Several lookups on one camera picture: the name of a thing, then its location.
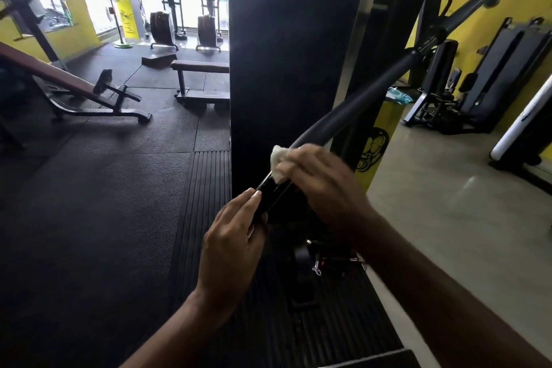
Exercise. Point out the person's right hand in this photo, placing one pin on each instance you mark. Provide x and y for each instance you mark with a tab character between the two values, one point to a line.
327	191

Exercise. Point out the person's left hand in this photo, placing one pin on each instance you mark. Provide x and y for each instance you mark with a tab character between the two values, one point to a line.
228	260

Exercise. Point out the white cleaning wipe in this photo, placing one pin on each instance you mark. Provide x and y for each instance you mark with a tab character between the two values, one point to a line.
278	158

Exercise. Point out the chrome black bar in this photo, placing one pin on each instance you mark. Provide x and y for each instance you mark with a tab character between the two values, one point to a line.
353	109

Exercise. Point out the blue wet wipes pack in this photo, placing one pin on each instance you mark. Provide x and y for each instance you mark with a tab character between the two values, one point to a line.
399	96

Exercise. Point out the person's left forearm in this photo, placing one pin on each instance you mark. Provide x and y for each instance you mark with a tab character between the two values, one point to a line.
181	337

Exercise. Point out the person's right forearm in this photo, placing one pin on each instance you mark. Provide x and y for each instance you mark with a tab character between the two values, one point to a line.
453	307

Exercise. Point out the dark grey flat panel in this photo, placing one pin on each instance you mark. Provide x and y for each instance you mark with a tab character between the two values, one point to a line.
375	359

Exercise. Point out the black flat bench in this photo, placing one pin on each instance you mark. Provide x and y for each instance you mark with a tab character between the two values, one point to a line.
198	66

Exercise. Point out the black curved ab bench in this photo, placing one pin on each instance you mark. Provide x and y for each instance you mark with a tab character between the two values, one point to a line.
207	31
163	29

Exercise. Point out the dark shrouded seated machine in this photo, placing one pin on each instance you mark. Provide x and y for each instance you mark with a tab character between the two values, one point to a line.
504	79

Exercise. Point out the brown aerobic step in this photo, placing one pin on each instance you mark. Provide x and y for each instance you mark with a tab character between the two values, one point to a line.
158	60

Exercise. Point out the yellow standing banner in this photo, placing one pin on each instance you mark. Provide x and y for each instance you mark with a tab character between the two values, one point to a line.
127	20

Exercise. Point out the black orange bench press rack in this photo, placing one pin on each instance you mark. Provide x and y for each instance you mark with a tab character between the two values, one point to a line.
30	22

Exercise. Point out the black weight machine frame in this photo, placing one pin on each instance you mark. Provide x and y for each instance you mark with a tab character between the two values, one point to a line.
280	79

